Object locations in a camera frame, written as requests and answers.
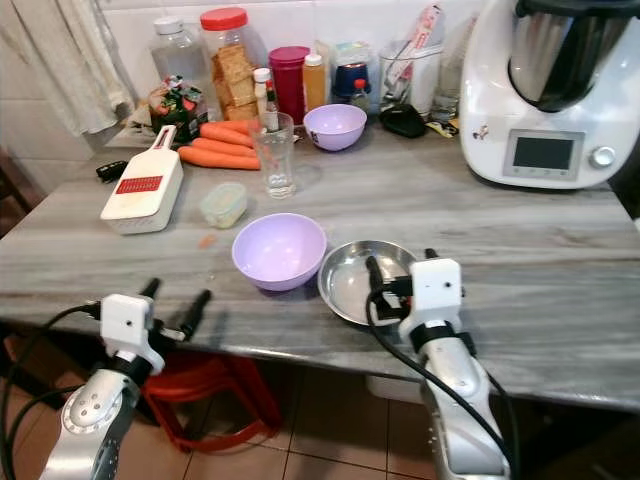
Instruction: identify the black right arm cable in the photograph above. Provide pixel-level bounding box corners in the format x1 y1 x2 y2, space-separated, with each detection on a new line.
365 296 521 480

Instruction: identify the clear bottle with white cap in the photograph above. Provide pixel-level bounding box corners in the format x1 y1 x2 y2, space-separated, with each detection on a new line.
150 16 211 96

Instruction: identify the red plastic stool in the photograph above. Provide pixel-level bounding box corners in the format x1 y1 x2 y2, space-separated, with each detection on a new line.
140 345 286 456

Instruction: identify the clear container with utensils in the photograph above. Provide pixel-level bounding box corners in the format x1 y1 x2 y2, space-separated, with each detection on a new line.
378 4 447 114

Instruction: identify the small purple bowl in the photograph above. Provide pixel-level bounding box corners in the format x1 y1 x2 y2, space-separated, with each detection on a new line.
303 103 368 152

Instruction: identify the tall clear glass bottle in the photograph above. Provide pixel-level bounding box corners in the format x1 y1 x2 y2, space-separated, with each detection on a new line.
430 14 479 121

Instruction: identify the white slicer with red blade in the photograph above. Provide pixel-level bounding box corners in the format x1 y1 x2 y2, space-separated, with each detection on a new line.
100 125 185 236

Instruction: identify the maroon canister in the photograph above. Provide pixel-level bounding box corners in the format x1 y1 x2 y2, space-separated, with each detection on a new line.
268 45 312 119

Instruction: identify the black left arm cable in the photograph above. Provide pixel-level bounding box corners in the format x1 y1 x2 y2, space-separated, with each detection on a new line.
0 303 104 480

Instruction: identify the orange carrot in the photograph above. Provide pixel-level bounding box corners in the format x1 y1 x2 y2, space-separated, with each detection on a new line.
200 120 257 147
190 136 258 158
178 146 261 171

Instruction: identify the small green lidded container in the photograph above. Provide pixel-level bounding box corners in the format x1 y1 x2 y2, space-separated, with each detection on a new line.
199 182 249 229

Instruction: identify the small black key fob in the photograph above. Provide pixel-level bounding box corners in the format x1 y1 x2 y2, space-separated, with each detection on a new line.
96 160 129 184

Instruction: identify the white kitchen cooking machine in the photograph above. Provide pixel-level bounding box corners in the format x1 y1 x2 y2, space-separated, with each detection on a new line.
459 0 640 191

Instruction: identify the clear drinking glass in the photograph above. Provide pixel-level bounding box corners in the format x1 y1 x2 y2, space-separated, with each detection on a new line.
255 111 298 200

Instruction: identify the hanging white towel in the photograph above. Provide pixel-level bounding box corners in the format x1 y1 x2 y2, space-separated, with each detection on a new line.
10 0 131 136

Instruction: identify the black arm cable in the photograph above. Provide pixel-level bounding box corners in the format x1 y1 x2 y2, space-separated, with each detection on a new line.
365 296 521 480
0 303 104 480

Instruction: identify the black rounded lid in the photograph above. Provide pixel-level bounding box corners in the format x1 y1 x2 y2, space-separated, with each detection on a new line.
380 103 429 138

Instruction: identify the red lidded cracker jar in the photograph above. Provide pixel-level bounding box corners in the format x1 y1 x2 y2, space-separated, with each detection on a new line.
200 6 267 123

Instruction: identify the dark wooden chair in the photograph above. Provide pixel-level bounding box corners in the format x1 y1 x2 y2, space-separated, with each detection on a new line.
0 150 43 241

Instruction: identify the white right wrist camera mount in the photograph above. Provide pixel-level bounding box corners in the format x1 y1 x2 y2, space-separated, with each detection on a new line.
410 258 464 341

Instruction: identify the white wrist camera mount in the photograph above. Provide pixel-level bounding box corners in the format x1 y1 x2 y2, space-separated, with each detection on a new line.
410 258 464 341
100 293 167 373

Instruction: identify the jar with colourful contents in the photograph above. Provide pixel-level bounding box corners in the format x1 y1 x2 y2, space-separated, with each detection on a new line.
147 77 207 145

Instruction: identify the small white capped spice bottle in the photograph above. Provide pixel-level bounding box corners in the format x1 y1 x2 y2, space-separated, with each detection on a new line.
253 67 276 131

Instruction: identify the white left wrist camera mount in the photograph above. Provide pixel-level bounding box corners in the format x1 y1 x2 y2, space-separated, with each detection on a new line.
100 293 167 373

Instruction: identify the large purple bowl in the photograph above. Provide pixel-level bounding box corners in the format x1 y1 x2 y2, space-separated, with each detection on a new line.
231 212 329 293

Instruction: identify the orange bottle with white cap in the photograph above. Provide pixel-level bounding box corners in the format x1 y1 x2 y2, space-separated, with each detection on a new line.
303 52 328 112

